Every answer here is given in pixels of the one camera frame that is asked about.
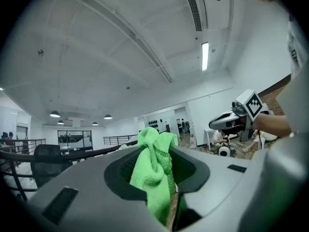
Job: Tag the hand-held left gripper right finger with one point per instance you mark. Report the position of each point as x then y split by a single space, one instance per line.
224 190

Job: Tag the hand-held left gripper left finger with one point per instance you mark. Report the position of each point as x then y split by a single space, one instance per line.
91 190

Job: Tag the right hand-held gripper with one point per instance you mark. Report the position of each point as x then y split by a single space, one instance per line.
252 103

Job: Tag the green cloth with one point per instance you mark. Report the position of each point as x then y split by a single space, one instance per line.
154 168

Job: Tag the person's right forearm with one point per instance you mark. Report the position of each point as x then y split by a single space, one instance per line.
272 126

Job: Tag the white table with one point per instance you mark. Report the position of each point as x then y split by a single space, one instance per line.
208 132

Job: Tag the white round device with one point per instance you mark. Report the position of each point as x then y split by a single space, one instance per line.
224 151

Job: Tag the black mesh office chair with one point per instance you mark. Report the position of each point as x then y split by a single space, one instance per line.
49 163

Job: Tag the glass partition window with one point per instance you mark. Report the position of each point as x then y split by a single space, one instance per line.
72 139

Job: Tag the straight black metal railing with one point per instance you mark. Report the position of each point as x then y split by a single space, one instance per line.
118 139

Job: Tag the ceiling strip light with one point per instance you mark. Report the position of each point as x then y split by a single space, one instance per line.
205 57

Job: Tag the board with black round pieces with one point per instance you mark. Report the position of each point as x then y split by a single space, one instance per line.
153 124

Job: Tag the person's white shirt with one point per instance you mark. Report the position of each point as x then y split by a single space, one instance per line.
295 81

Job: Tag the black curved metal railing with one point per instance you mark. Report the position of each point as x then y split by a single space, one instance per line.
14 157

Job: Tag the ceiling air vent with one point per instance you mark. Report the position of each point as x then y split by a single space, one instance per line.
196 11

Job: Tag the long ceiling rail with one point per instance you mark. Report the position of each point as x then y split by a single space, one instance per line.
135 36

